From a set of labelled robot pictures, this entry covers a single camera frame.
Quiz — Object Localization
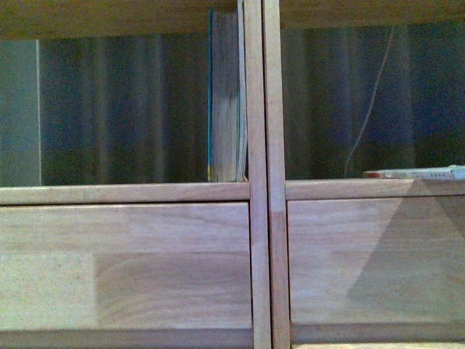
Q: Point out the white flat-lying book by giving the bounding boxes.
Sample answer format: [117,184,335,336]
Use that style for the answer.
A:
[363,165,464,181]

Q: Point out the left wooden shelf unit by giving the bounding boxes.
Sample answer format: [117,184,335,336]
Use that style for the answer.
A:
[1,1,271,348]

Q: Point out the wooden shelf unit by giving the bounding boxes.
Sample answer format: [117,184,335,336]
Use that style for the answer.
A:
[262,1,464,348]
[1,1,271,348]

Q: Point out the dark curtain behind shelf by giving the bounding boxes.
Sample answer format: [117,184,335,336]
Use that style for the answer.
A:
[39,23,464,185]

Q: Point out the right wooden shelf unit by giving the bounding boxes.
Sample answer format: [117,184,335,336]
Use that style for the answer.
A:
[262,1,464,348]

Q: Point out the thin white upright book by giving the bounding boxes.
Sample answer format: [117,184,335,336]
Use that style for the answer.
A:
[237,1,248,182]

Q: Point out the thick teal-covered upright book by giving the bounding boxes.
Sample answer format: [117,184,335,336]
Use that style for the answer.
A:
[208,9,239,182]

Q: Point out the upper left wooden drawer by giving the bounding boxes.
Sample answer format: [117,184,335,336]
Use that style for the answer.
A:
[1,203,251,331]

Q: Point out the wooden drawer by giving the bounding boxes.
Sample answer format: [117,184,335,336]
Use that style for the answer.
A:
[1,203,251,331]
[288,196,464,324]

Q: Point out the upper right wooden drawer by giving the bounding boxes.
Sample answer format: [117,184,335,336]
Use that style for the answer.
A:
[288,196,464,324]

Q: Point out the thin white hanging cable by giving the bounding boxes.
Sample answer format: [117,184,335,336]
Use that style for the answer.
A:
[344,27,396,179]

